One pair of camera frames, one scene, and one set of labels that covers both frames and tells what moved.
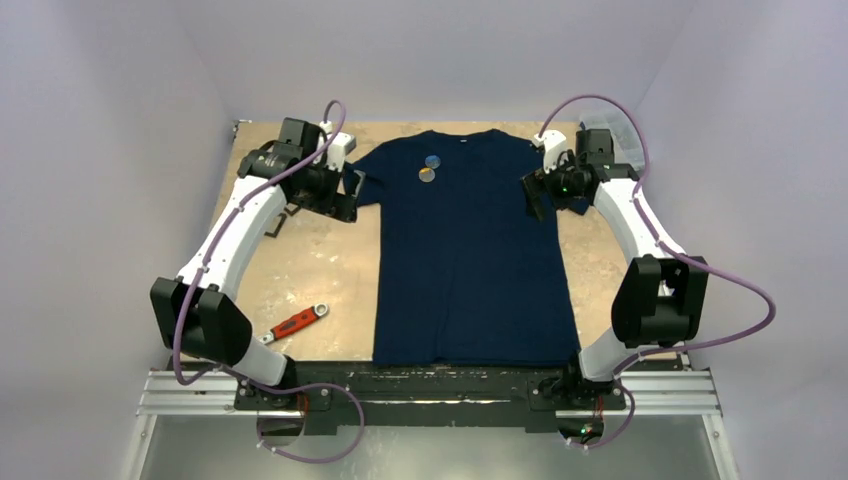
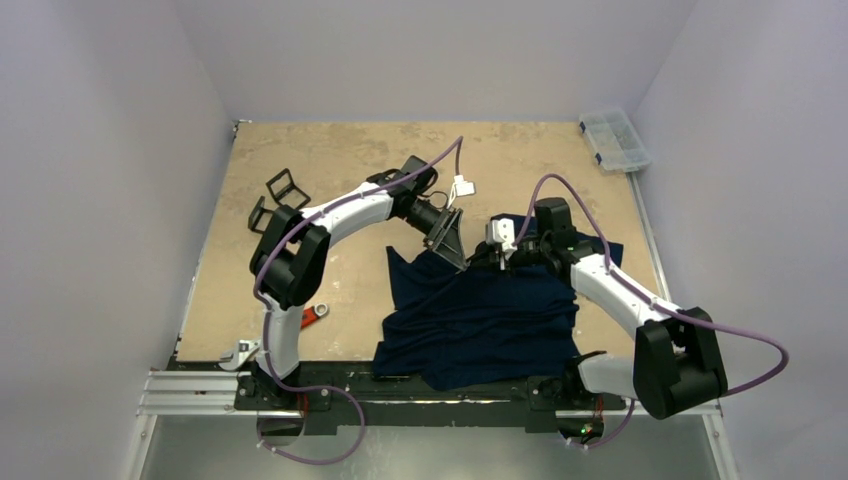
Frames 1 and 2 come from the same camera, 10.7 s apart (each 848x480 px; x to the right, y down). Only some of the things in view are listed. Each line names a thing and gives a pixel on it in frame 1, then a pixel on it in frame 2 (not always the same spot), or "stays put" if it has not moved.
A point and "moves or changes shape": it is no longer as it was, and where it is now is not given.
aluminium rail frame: (690, 394) stays put
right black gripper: (539, 190) to (515, 256)
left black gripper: (342, 207) to (443, 237)
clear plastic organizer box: (627, 149) stays put
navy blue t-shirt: (468, 275) moves or changes shape
